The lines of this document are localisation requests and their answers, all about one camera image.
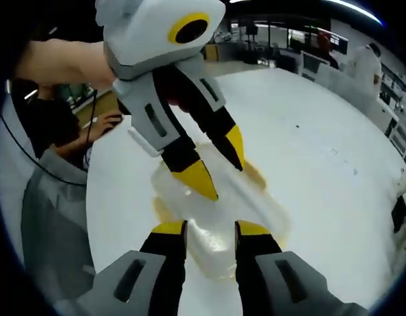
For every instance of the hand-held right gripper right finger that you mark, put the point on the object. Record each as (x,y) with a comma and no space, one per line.
(282,279)

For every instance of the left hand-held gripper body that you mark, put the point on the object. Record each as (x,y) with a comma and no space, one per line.
(147,33)

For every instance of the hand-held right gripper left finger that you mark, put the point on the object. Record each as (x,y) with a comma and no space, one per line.
(140,279)

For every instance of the clear plastic box yellow buckles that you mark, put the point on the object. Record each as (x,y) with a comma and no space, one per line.
(222,230)

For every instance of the white desk partition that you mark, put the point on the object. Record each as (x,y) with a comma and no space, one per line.
(348,89)

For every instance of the long ceiling light strip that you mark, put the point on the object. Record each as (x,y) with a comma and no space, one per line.
(338,5)

